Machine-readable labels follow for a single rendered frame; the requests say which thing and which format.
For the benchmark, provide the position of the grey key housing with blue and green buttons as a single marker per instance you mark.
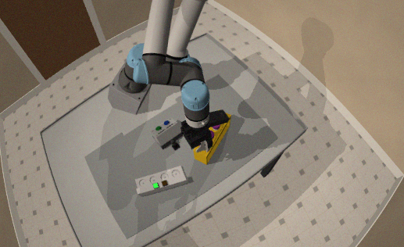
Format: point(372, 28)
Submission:
point(167, 133)

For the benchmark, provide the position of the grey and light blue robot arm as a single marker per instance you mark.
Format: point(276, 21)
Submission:
point(158, 64)

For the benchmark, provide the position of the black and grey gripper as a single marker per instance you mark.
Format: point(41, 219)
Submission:
point(197, 136)

